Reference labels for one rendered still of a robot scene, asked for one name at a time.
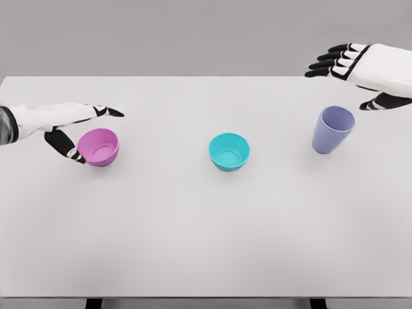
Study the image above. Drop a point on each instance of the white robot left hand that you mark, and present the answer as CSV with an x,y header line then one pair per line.
x,y
69,112

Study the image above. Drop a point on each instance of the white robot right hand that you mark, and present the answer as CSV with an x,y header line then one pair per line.
x,y
383,66

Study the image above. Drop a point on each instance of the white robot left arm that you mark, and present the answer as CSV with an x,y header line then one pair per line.
x,y
27,120

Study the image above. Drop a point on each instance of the pink bowl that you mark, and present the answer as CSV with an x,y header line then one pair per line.
x,y
107,157

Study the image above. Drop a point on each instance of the lavender cup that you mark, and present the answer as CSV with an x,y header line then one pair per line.
x,y
326,140

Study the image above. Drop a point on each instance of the teal bowl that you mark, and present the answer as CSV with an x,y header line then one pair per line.
x,y
228,156

